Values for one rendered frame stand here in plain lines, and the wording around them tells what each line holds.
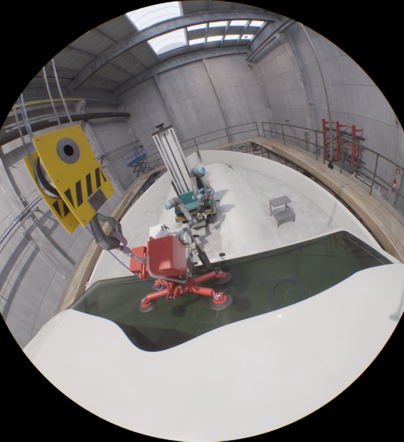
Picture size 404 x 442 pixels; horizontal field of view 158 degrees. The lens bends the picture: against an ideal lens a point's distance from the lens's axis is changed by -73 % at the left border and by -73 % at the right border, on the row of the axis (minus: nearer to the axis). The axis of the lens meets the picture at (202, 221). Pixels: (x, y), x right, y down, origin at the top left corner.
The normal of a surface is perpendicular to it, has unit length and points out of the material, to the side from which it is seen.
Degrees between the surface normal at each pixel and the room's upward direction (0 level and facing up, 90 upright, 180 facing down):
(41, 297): 90
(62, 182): 90
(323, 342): 21
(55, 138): 90
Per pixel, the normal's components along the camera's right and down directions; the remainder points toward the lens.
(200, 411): -0.27, -0.92
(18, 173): 0.95, -0.26
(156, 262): -0.30, -0.49
